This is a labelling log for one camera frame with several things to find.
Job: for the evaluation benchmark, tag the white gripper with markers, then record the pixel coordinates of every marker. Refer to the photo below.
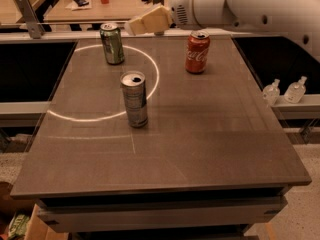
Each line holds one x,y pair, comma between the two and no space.
181,8

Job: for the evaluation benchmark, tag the green soda can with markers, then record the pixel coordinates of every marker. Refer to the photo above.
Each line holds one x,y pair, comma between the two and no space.
110,35

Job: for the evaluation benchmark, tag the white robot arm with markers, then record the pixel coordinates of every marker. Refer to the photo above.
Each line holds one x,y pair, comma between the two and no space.
298,20

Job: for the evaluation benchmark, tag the red Coca-Cola can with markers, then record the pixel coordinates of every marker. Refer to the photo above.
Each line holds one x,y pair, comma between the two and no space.
197,49

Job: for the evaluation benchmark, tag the tall silver energy can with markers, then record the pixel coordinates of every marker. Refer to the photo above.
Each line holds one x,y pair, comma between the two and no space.
134,94

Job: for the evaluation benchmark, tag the white paper with phone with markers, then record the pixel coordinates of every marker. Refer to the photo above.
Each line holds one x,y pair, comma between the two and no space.
79,5

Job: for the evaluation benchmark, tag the clear sanitizer bottle left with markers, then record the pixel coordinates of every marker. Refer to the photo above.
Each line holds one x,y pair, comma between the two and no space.
271,92

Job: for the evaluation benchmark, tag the clear sanitizer bottle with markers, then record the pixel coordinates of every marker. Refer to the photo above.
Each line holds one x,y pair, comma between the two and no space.
271,92
296,90

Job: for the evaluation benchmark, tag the clear sanitizer bottle right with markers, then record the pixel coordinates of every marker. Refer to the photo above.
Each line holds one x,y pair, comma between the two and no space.
296,90

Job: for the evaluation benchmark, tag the cardboard box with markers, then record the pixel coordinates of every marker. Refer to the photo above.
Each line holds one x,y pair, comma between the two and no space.
38,230

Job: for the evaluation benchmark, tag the green snack packet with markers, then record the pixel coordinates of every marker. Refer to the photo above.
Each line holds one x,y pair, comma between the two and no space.
18,226

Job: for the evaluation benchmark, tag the left metal bracket post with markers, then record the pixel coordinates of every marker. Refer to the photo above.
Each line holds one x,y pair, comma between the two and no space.
34,27

